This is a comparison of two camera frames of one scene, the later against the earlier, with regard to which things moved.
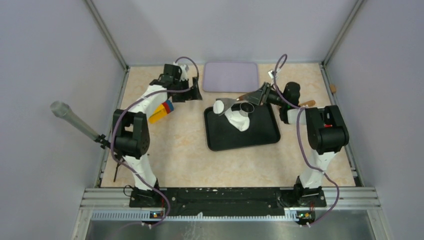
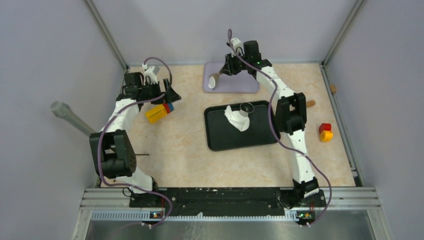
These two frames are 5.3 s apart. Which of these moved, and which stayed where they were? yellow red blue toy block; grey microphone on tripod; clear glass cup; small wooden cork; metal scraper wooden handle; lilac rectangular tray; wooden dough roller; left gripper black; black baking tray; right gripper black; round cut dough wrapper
Moved: metal scraper wooden handle; round cut dough wrapper; left gripper black; right gripper black
Stayed: clear glass cup; black baking tray; small wooden cork; wooden dough roller; yellow red blue toy block; lilac rectangular tray; grey microphone on tripod
